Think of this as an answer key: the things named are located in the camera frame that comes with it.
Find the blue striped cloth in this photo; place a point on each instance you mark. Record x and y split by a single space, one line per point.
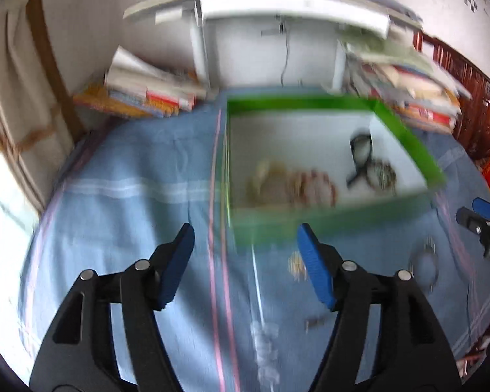
126 212

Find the white raised desk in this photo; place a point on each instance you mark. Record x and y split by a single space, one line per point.
290 6

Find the green cardboard box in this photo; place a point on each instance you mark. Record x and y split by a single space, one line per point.
330 226

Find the small brown trinket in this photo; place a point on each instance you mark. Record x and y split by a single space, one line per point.
315 323

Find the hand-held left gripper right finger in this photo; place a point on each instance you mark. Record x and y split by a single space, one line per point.
316 273

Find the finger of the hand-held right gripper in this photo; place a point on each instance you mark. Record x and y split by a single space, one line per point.
488 209
473 220

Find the low stack of books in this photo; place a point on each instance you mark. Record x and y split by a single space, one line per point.
155 94

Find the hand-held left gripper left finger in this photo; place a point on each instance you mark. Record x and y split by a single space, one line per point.
175 269

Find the cream curtain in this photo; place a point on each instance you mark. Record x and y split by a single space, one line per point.
16 90

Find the tall stack of books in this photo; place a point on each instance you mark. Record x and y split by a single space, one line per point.
412 85

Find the carved wooden bench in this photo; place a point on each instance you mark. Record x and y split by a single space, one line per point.
477 102

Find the silver bangle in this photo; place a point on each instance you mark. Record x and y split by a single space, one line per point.
429 248

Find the gold flower brooch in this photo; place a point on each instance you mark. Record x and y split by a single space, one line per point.
297 267

